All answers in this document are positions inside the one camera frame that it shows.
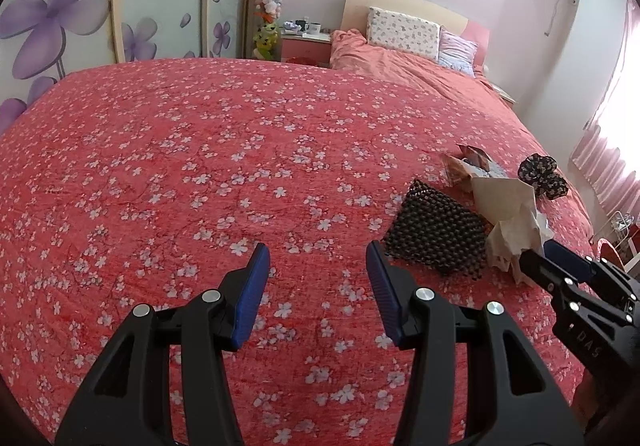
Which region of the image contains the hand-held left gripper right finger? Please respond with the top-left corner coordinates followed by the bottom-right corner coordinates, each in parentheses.
top-left (366, 240), bottom-right (586, 446)

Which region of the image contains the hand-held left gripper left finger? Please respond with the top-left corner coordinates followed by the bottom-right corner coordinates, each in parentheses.
top-left (54, 242), bottom-right (272, 446)

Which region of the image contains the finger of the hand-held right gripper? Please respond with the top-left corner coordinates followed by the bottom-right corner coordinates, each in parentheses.
top-left (544, 239), bottom-right (599, 283)
top-left (519, 250), bottom-right (577, 300)

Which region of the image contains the orange plastic laundry basket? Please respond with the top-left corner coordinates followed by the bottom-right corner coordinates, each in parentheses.
top-left (594, 237), bottom-right (632, 272)

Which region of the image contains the black beaded mat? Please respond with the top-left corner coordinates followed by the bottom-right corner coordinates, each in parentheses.
top-left (382, 179), bottom-right (493, 279)

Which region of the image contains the black floral scrunchie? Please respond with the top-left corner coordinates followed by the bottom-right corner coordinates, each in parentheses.
top-left (517, 152), bottom-right (571, 201)

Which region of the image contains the red floral tablecloth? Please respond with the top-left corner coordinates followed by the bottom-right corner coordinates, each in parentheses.
top-left (0, 57), bottom-right (596, 446)

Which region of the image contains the brown snack packet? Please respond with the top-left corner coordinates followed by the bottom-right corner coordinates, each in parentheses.
top-left (442, 143), bottom-right (508, 187)

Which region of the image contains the pink curtain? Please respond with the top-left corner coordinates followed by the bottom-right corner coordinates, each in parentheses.
top-left (570, 0), bottom-right (640, 222)

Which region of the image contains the coral bed duvet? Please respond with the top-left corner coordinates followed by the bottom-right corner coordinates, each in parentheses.
top-left (329, 29), bottom-right (516, 110)

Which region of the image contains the pink striped pillow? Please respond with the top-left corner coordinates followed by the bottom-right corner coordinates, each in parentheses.
top-left (438, 29), bottom-right (479, 77)

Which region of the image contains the pink nightstand with mugs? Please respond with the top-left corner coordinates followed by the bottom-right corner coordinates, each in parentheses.
top-left (280, 29), bottom-right (333, 67)

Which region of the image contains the white floral pillow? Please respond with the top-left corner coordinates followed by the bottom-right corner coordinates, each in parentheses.
top-left (366, 6), bottom-right (442, 61)

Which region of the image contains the clear tube of plush toys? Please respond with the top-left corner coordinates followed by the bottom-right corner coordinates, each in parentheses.
top-left (251, 0), bottom-right (290, 61)

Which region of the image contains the flower-print sliding wardrobe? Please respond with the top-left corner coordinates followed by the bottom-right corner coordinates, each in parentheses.
top-left (0, 0), bottom-right (258, 137)

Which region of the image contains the white wire cart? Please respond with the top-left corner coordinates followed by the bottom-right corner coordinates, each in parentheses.
top-left (607, 211), bottom-right (640, 272)

